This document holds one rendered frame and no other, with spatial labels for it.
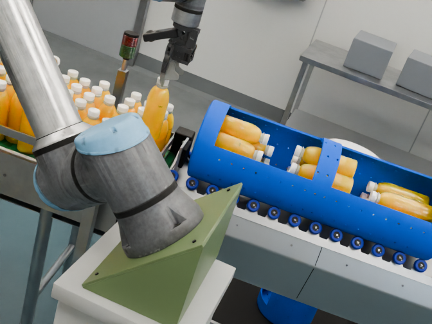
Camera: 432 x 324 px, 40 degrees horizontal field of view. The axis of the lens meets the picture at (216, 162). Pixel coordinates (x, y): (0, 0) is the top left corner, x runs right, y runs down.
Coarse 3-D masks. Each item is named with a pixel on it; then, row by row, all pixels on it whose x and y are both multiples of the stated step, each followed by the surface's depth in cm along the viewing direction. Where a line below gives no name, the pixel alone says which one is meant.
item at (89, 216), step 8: (88, 208) 192; (96, 208) 193; (88, 216) 193; (80, 224) 195; (88, 224) 194; (80, 232) 196; (88, 232) 196; (80, 240) 198; (88, 240) 198; (80, 248) 199; (88, 248) 202; (80, 256) 200; (72, 264) 202
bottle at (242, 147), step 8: (224, 136) 199; (232, 136) 200; (216, 144) 198; (224, 144) 198; (232, 144) 198; (240, 144) 198; (248, 144) 199; (240, 152) 198; (248, 152) 198; (256, 152) 199
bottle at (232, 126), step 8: (224, 120) 202; (232, 120) 202; (240, 120) 203; (224, 128) 202; (232, 128) 202; (240, 128) 201; (248, 128) 201; (256, 128) 203; (240, 136) 202; (248, 136) 201; (256, 136) 202
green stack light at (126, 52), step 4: (120, 48) 237; (124, 48) 235; (128, 48) 235; (132, 48) 236; (120, 52) 237; (124, 52) 236; (128, 52) 236; (132, 52) 237; (120, 56) 238; (124, 56) 237; (128, 56) 237; (132, 56) 238
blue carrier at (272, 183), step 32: (288, 128) 208; (192, 160) 196; (224, 160) 194; (288, 160) 219; (320, 160) 193; (256, 192) 198; (288, 192) 194; (320, 192) 192; (352, 192) 218; (352, 224) 195; (384, 224) 192; (416, 224) 190; (416, 256) 200
